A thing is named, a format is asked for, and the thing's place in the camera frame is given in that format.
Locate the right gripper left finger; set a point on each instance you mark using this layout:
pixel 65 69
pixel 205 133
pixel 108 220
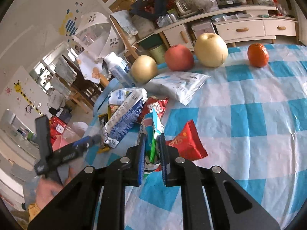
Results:
pixel 133 176

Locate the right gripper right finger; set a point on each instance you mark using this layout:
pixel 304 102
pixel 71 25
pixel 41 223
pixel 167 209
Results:
pixel 168 154

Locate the green white snack wrapper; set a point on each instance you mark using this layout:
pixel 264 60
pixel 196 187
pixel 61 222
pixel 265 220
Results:
pixel 152 127

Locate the blue white milk carton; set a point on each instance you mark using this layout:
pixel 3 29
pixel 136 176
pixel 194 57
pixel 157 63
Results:
pixel 124 117

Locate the yellow black snack wrapper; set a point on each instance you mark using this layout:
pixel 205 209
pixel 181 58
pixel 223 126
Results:
pixel 103 118

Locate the person's left hand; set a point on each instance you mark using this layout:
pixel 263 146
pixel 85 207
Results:
pixel 46 189

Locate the pink plastic bin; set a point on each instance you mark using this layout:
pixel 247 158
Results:
pixel 60 142

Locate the red snack packet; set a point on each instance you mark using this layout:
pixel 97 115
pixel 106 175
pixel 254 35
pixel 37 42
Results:
pixel 188 143

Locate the red gift box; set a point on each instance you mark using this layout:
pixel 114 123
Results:
pixel 57 128

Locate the dark red snack wrapper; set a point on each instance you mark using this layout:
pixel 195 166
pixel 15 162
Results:
pixel 154 103

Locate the crumpled blue white wrapper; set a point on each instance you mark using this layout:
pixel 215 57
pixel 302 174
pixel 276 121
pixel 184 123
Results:
pixel 118 96

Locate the blue cushion at table edge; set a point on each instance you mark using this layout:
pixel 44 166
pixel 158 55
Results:
pixel 113 85

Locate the white wet wipes pack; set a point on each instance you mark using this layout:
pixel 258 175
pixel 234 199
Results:
pixel 180 86

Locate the wooden dining table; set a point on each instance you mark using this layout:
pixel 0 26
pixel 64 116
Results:
pixel 92 69

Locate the dark wooden chair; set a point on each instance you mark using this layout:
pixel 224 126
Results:
pixel 86 88

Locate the blue white checkered tablecloth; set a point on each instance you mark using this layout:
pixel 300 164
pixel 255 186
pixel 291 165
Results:
pixel 252 123

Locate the white blue drink bottle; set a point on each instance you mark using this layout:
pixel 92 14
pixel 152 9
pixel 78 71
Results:
pixel 120 70

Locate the yellow pear left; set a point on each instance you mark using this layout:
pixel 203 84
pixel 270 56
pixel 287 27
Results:
pixel 144 69

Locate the red apple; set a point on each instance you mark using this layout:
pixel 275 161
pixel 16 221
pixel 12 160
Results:
pixel 179 58

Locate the green waste bin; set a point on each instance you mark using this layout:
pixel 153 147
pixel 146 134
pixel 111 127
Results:
pixel 157 52

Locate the large yellow pear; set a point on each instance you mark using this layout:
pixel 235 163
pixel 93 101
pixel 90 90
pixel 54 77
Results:
pixel 211 50

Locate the white mesh food cover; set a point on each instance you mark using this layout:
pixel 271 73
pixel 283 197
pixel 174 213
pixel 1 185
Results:
pixel 97 36

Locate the orange tangerine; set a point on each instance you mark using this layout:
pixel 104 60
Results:
pixel 258 55

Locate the wooden chair with towel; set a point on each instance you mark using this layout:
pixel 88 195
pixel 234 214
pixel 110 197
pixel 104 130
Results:
pixel 124 26

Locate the dark flower bouquet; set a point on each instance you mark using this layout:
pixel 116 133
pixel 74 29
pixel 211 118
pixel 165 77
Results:
pixel 149 9

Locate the white tv cabinet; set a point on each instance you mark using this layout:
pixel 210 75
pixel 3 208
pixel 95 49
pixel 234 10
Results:
pixel 234 24

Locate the giraffe wall sticker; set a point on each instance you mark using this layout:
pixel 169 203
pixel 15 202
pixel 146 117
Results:
pixel 30 106

